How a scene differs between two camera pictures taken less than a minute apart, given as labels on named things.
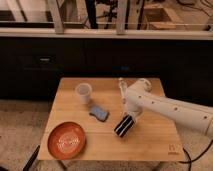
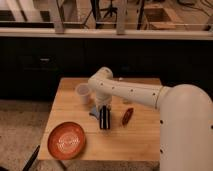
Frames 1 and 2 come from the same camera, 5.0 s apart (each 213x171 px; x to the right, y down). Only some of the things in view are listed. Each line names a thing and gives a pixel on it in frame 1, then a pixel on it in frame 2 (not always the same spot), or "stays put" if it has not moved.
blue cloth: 96,112 stays put
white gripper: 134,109 → 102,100
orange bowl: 66,140 stays put
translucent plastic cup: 84,90 stays put
